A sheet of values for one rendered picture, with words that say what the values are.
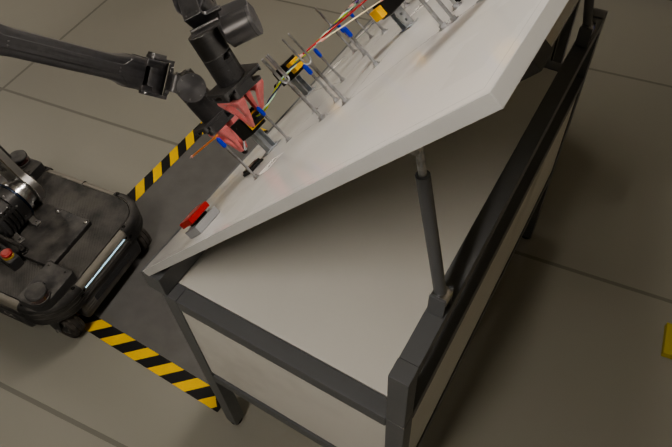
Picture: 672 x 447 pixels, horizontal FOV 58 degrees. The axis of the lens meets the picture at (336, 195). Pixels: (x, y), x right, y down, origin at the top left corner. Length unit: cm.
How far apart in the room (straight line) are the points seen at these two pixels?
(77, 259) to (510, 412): 153
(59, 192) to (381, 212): 143
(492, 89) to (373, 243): 95
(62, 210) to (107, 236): 22
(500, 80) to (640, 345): 191
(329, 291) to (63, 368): 127
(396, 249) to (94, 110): 211
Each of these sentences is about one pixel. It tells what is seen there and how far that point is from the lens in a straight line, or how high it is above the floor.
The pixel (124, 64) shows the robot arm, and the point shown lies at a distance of 125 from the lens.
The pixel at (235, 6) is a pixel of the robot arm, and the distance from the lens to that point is 115.
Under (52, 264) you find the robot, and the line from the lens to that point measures 228.
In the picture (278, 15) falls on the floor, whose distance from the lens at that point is 356.
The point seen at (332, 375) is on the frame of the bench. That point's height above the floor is 80.
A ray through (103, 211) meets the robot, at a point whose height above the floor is 24.
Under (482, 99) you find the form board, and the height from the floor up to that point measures 163.
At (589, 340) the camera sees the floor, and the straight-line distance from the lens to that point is 231.
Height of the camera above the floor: 196
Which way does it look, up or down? 50 degrees down
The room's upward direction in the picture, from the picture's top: 4 degrees counter-clockwise
